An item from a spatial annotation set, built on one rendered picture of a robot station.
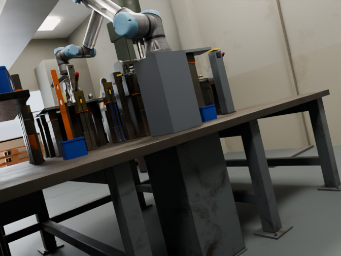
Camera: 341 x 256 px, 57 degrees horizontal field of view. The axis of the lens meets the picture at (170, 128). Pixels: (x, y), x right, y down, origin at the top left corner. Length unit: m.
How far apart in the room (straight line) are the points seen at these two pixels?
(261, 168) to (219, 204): 0.34
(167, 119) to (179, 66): 0.28
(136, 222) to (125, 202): 0.10
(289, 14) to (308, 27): 0.28
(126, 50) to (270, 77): 2.06
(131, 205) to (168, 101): 0.54
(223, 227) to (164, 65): 0.86
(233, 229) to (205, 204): 0.24
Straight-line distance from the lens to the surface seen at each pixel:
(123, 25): 1.57
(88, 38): 2.10
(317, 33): 3.93
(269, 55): 4.24
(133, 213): 1.28
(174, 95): 1.55
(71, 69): 1.95
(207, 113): 1.93
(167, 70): 1.56
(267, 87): 4.27
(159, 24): 1.67
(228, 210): 1.69
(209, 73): 2.43
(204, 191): 1.56
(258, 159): 1.80
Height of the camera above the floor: 0.80
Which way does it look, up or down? 3 degrees down
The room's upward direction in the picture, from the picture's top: 14 degrees counter-clockwise
